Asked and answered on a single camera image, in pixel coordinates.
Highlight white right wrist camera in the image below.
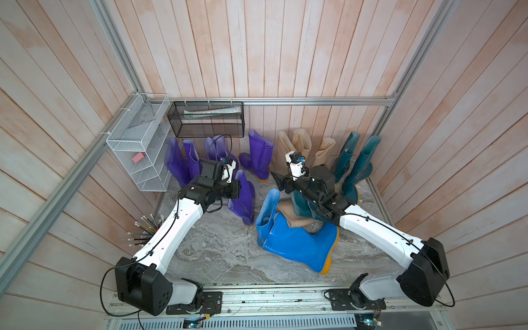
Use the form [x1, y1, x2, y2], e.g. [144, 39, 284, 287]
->
[285, 151, 307, 181]

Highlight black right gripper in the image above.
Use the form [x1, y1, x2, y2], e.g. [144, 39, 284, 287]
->
[272, 171, 325, 210]

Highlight teal rain boot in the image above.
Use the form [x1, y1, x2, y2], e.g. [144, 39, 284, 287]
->
[344, 136, 382, 185]
[331, 131, 360, 184]
[290, 191, 325, 221]
[342, 181, 360, 204]

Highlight blue rain boot front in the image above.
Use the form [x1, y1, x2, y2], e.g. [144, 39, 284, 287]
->
[257, 213, 340, 274]

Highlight cup of pens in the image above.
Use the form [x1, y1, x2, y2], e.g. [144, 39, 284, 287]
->
[127, 214, 165, 247]

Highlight paper sheet in basket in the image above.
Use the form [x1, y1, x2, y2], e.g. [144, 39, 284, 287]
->
[183, 106, 243, 120]

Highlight beige rain boot lying small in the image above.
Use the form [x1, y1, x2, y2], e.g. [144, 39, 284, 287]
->
[277, 200, 317, 228]

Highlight beige rain boot large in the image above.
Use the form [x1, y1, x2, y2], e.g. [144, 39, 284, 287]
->
[270, 131, 296, 175]

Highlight purple rain boot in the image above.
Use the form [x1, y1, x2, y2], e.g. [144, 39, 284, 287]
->
[213, 136, 239, 171]
[183, 140, 202, 180]
[164, 137, 191, 188]
[204, 137, 217, 161]
[228, 169, 255, 226]
[239, 130, 274, 182]

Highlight blue rain boot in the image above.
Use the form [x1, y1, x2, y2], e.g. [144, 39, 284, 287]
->
[257, 213, 340, 274]
[255, 188, 281, 248]

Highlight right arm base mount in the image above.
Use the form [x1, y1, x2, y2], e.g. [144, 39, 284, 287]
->
[323, 273, 386, 312]

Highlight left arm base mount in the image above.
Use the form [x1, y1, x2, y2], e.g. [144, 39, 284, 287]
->
[166, 279, 223, 317]

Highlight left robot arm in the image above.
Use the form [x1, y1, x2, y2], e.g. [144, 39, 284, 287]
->
[111, 158, 241, 316]

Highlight aluminium frame rails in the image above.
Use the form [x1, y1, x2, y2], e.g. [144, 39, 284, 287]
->
[0, 0, 459, 298]

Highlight black mesh wall basket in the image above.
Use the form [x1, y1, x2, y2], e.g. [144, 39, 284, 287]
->
[167, 100, 246, 139]

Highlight purple rain boot back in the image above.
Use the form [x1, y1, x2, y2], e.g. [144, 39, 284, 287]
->
[239, 130, 274, 182]

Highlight white wire wall shelf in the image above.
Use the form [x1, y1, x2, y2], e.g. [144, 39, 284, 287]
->
[106, 93, 171, 193]

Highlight pink eraser block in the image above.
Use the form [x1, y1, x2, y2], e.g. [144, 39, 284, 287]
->
[132, 152, 146, 164]

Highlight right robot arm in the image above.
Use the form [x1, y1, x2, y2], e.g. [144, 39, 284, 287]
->
[271, 164, 450, 309]

